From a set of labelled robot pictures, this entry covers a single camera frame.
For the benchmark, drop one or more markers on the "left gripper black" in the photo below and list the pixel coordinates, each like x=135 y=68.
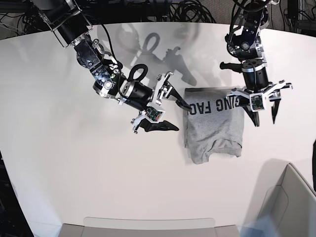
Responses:
x=258 y=101

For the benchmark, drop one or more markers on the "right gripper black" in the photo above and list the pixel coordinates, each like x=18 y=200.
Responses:
x=171 y=91

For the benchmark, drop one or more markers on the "grey T-shirt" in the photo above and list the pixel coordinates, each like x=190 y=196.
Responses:
x=214 y=125

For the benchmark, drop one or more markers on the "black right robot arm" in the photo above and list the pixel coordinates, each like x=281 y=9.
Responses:
x=68 y=23

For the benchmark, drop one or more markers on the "blue translucent object corner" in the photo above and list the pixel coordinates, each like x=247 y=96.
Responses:
x=264 y=226

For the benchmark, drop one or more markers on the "grey tray bottom edge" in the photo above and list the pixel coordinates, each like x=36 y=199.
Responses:
x=105 y=227

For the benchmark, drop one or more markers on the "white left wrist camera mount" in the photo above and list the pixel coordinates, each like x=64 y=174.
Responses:
x=244 y=102

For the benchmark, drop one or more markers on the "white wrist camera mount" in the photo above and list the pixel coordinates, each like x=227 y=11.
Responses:
x=244 y=102
x=150 y=118

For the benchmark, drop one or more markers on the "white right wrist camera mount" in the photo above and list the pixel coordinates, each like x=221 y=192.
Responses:
x=150 y=118

